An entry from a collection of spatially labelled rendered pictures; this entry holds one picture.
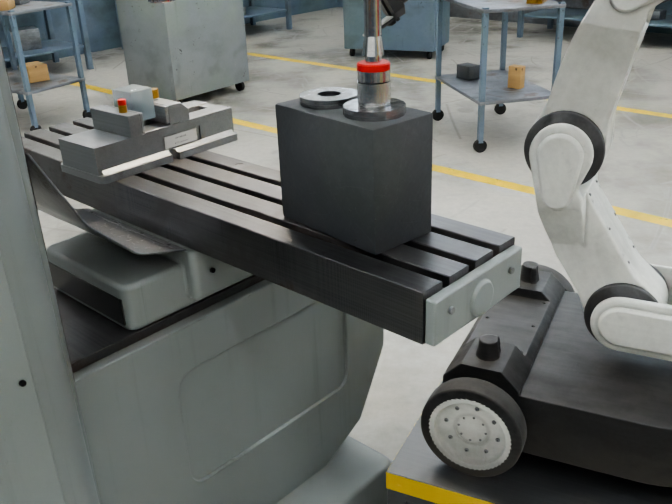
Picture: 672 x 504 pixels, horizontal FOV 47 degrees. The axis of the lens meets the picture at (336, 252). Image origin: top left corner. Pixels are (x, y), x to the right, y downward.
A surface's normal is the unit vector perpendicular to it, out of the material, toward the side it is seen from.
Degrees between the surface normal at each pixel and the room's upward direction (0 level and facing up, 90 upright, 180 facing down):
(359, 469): 0
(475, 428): 90
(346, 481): 0
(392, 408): 0
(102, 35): 90
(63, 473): 89
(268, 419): 90
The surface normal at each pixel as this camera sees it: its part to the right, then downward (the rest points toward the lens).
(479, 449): -0.43, 0.40
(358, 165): -0.75, 0.30
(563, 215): -0.36, 0.74
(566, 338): -0.04, -0.91
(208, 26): 0.79, 0.23
